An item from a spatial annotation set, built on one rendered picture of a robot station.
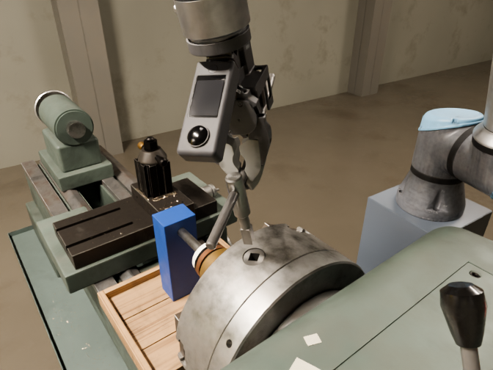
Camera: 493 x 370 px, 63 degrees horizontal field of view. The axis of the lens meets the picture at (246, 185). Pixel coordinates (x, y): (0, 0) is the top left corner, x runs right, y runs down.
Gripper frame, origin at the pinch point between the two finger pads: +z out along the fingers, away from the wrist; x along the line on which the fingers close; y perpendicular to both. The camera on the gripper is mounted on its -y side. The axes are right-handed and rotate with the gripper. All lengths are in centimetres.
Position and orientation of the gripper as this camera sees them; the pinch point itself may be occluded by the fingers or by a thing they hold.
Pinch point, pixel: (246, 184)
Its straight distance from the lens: 54.4
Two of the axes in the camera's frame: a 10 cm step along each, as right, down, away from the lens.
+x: -9.4, -0.3, 3.3
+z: 1.9, 7.7, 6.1
